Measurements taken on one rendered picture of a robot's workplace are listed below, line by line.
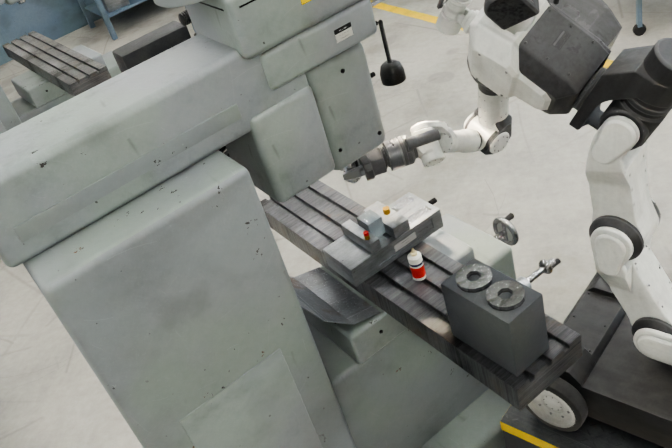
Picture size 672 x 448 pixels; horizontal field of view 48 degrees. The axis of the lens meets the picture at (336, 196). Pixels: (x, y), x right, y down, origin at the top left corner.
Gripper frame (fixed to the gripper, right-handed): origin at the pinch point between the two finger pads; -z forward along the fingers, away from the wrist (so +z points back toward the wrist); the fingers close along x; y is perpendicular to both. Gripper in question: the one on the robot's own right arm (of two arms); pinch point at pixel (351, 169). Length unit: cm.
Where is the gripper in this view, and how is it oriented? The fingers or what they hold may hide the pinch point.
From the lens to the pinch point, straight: 214.5
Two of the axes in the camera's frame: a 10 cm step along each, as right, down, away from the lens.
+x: 2.0, 5.3, -8.3
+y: 2.6, 7.8, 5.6
